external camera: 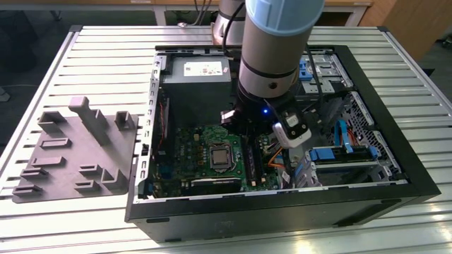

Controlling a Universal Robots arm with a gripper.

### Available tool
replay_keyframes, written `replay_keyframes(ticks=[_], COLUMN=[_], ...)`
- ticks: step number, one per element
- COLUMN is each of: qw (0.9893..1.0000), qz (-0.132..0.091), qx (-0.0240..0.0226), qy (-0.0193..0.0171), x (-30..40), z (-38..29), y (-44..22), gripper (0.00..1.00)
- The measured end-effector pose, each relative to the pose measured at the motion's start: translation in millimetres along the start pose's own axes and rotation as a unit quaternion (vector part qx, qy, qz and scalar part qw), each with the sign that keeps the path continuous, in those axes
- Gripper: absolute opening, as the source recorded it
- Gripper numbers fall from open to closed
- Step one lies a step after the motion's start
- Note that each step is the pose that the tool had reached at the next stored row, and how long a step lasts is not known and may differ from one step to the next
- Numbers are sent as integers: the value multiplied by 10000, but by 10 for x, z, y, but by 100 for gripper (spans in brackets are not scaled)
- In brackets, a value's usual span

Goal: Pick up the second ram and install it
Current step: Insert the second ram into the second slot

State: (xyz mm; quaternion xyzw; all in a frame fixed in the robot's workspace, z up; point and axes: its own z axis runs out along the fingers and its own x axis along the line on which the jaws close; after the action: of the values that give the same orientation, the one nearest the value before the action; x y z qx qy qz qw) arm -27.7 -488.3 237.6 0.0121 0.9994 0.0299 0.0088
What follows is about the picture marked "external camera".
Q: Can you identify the black RAM slot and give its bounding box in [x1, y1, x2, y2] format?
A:
[240, 135, 250, 186]

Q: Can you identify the metal socket cover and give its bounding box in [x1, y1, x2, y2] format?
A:
[208, 143, 234, 172]

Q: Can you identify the silver CPU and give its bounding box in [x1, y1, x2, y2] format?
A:
[210, 150, 230, 163]

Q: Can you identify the grey power supply unit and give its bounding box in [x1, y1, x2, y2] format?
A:
[160, 55, 238, 127]

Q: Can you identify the green Dell motherboard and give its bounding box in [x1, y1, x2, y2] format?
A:
[150, 123, 282, 198]

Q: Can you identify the black CPU socket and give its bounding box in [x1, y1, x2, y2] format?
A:
[206, 142, 237, 174]

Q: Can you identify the blue drive bay latch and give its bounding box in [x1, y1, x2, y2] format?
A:
[298, 59, 314, 81]

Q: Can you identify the black case fan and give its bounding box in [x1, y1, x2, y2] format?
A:
[157, 88, 177, 159]

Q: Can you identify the hard disk in blue carrier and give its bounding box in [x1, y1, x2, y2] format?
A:
[305, 147, 381, 165]

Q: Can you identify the grey metal drive cage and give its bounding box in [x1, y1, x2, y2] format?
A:
[292, 50, 353, 112]

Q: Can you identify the black graphics card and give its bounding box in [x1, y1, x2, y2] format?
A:
[180, 176, 244, 197]

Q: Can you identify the blue expansion slot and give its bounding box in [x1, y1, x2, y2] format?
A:
[157, 164, 174, 178]

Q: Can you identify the black open PC case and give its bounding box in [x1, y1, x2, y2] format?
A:
[124, 44, 442, 243]

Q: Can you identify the grey plastic parts rack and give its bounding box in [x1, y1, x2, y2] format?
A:
[12, 95, 140, 203]

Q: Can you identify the wooden cabinet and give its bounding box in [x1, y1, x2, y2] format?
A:
[360, 0, 452, 63]

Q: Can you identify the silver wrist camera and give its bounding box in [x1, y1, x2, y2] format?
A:
[264, 98, 313, 149]

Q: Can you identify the thin wire locking lever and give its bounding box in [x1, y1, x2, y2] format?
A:
[228, 148, 238, 171]

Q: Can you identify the orange SATA cable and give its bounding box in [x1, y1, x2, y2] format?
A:
[266, 153, 284, 170]

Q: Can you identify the red black twisted wire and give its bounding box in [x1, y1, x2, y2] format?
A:
[158, 102, 169, 153]

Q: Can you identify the thick black cable bundle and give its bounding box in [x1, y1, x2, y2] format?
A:
[300, 91, 350, 126]

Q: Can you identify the blue SATA cable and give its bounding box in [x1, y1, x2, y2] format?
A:
[333, 119, 356, 154]

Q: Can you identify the black cable silver plug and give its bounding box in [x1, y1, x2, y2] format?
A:
[176, 0, 213, 28]

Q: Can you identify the wooden workbench white frame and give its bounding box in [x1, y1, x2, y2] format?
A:
[41, 0, 376, 27]

